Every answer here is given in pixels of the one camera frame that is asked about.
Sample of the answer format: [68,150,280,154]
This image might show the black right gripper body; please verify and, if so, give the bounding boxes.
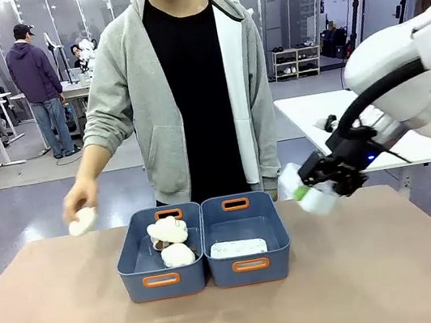
[319,123,388,177]

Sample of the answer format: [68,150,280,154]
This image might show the white plush sheep toy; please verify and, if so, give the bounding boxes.
[159,240,198,270]
[65,205,101,238]
[144,213,191,250]

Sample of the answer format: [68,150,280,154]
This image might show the person's right forearm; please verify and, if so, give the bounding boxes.
[71,141,117,188]

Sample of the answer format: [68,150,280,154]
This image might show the person's right hand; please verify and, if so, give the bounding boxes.
[57,175,105,227]

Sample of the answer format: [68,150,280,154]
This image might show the black and white table object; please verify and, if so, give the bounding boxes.
[313,113,343,134]

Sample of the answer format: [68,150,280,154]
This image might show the white side table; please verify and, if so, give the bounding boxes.
[272,74,431,186]

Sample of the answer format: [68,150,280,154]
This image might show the white shoe rack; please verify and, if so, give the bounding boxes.
[271,43,326,82]

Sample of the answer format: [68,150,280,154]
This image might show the black bags pile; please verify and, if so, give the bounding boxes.
[317,25,352,62]

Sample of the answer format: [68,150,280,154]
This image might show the black tripod with light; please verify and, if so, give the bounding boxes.
[339,0,373,55]

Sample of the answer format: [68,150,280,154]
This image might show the person in grey hoodie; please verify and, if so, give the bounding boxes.
[60,0,289,230]

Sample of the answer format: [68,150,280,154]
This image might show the seated person with black hair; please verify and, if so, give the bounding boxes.
[69,41,93,70]

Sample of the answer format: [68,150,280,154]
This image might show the man in purple hoodie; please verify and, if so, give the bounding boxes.
[0,16,83,165]

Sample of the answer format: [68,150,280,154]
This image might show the thin black cable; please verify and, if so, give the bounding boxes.
[374,137,412,169]

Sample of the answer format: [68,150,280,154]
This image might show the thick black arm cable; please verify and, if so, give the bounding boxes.
[323,53,431,143]

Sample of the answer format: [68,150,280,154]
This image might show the blue plastic basket orange handles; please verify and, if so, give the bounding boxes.
[195,185,298,291]
[108,199,215,307]

